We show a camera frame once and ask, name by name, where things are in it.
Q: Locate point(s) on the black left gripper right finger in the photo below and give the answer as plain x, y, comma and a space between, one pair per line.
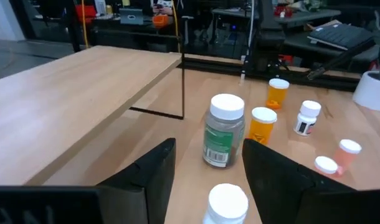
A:
289, 193

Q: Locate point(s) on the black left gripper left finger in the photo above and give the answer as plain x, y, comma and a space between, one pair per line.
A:
131, 199

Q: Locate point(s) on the pink pill bottle white cap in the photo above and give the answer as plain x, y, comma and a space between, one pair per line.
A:
345, 155
326, 165

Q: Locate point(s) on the white bottle with blue label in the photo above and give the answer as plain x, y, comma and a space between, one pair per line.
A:
227, 203

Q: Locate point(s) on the orange pill bottle white cap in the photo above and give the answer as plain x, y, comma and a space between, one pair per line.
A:
277, 93
261, 129

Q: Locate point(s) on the small white bottle red label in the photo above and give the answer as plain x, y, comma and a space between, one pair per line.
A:
306, 119

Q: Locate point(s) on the large green-label bottle white cap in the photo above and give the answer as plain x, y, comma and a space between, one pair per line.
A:
223, 130

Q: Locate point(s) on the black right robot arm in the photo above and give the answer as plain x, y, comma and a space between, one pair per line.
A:
268, 40

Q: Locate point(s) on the wooden shelf with black legs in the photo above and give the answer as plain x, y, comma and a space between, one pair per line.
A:
68, 102

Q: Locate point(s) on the white plant pot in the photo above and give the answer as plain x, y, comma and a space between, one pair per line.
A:
372, 91

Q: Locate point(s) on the black desk support bar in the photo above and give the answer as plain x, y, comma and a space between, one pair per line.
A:
339, 60

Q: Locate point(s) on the grey desk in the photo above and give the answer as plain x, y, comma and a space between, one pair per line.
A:
302, 15

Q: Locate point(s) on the orange bin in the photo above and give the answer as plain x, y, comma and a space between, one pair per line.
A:
160, 21

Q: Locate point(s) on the red object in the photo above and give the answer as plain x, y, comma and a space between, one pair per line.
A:
283, 12

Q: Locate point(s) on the grey case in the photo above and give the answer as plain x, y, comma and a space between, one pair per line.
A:
131, 16

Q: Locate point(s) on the red box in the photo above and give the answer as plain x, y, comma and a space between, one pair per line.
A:
85, 13

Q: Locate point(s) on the person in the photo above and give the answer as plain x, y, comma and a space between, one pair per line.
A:
162, 8

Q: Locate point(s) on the black aluminium table frame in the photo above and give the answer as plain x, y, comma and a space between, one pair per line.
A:
302, 79

